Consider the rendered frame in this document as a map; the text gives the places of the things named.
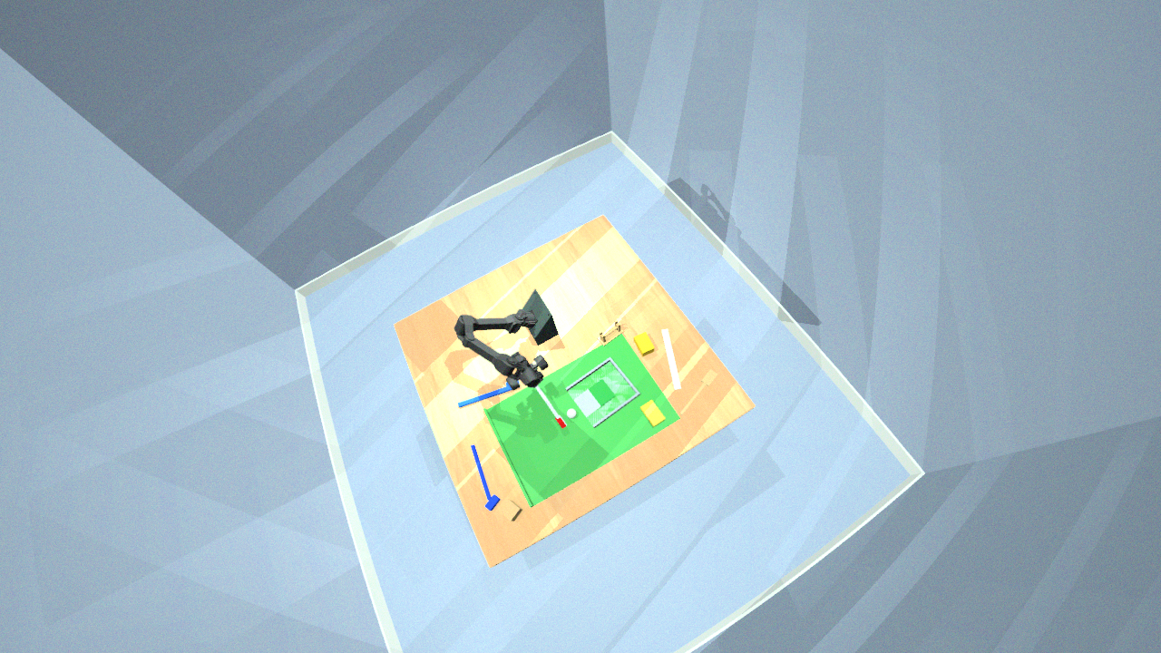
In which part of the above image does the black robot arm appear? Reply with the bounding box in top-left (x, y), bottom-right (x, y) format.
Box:
top-left (454, 309), bottom-right (545, 388)

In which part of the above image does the yellow cube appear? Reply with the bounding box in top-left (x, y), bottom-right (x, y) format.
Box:
top-left (634, 333), bottom-right (655, 356)

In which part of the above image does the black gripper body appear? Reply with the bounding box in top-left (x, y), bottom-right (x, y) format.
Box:
top-left (506, 356), bottom-right (549, 390)

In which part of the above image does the tan box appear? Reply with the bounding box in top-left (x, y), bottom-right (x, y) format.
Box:
top-left (500, 500), bottom-right (522, 521)

